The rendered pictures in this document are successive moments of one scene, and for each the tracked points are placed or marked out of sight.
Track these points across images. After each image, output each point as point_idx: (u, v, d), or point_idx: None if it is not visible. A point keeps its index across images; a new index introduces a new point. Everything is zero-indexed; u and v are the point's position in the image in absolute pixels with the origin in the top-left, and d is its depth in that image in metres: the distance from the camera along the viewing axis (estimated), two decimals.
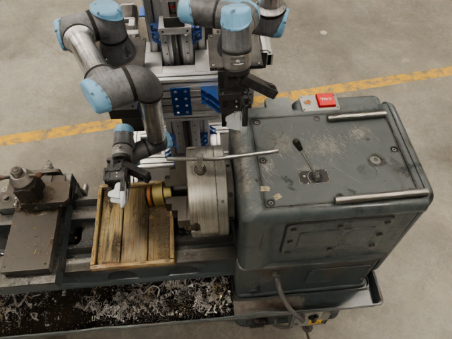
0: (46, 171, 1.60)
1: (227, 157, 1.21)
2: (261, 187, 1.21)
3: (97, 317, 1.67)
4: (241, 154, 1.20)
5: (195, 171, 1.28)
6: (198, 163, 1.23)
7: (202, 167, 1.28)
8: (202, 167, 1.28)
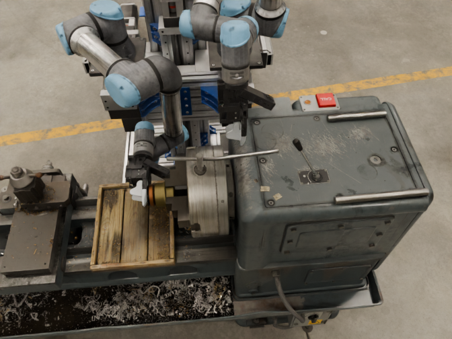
0: (46, 171, 1.60)
1: (227, 157, 1.21)
2: (261, 187, 1.21)
3: (97, 317, 1.67)
4: (241, 154, 1.20)
5: (195, 171, 1.28)
6: (198, 163, 1.23)
7: (202, 167, 1.28)
8: (202, 167, 1.28)
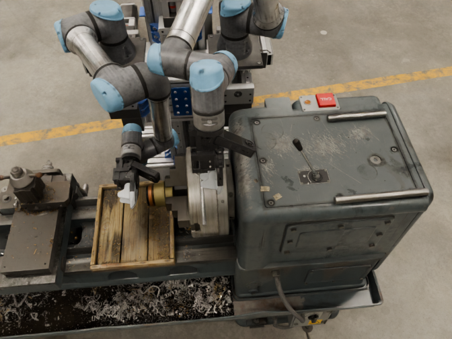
0: (46, 171, 1.60)
1: (200, 181, 1.17)
2: (261, 187, 1.21)
3: (97, 317, 1.67)
4: (202, 192, 1.14)
5: None
6: None
7: None
8: None
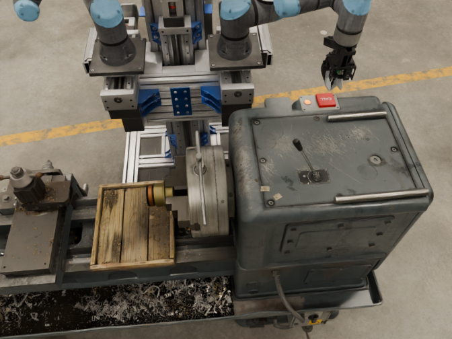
0: (46, 171, 1.60)
1: (200, 181, 1.17)
2: (261, 187, 1.21)
3: (97, 317, 1.67)
4: (202, 192, 1.14)
5: None
6: (196, 159, 1.23)
7: (202, 171, 1.27)
8: (203, 170, 1.28)
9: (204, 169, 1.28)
